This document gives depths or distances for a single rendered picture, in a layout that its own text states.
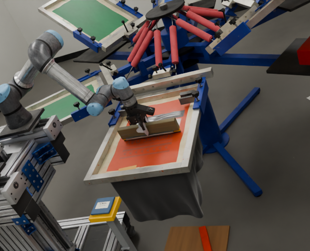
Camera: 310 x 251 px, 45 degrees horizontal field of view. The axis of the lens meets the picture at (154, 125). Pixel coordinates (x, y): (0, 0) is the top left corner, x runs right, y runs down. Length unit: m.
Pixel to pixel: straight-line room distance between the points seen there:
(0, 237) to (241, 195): 1.70
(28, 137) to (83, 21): 1.64
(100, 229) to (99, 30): 1.75
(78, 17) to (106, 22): 0.26
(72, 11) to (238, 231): 2.45
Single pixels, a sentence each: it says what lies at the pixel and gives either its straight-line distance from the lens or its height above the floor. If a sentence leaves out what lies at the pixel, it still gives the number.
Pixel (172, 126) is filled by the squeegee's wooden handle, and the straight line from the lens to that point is 2.05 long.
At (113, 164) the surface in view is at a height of 0.95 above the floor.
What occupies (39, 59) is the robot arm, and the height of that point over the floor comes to 1.61.
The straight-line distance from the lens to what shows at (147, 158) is 2.00.
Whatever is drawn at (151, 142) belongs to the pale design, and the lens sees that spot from 2.11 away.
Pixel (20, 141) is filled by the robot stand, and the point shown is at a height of 1.17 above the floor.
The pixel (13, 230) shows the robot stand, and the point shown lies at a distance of 2.49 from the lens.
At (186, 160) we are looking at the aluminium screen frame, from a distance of 1.81.
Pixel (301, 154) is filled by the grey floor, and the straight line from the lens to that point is 3.19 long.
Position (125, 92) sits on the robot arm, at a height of 1.29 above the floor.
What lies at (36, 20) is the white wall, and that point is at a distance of 7.44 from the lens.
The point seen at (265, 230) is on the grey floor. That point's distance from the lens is 2.71.
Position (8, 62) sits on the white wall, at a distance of 7.19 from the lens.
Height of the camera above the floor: 2.09
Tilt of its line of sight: 31 degrees down
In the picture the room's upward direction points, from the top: 24 degrees counter-clockwise
